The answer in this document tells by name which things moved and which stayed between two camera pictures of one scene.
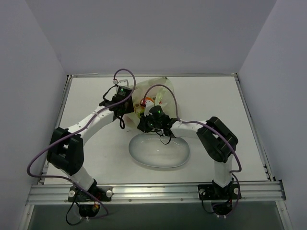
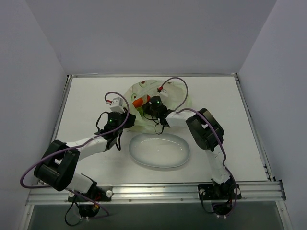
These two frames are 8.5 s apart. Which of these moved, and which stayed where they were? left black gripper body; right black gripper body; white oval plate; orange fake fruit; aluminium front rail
Moved: right black gripper body; orange fake fruit; left black gripper body
Stayed: white oval plate; aluminium front rail
